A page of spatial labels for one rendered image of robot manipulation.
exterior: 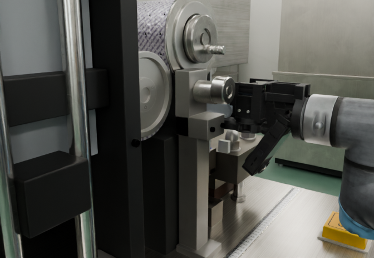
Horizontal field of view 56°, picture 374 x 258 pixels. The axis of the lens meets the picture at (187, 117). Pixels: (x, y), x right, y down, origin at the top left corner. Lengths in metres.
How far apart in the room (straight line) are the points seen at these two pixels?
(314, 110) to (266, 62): 4.88
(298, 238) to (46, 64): 0.55
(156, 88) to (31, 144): 0.28
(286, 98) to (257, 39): 4.91
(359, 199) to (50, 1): 0.45
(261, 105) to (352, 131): 0.14
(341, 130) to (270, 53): 4.87
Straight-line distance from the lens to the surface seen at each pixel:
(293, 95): 0.57
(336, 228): 0.70
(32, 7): 0.27
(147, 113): 0.51
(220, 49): 0.56
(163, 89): 0.53
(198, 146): 0.54
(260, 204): 0.80
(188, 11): 0.56
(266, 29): 5.40
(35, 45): 0.27
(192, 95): 0.52
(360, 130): 0.52
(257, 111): 0.56
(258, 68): 5.46
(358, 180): 0.54
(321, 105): 0.54
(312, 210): 0.80
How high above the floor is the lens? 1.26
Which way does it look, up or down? 13 degrees down
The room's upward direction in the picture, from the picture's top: straight up
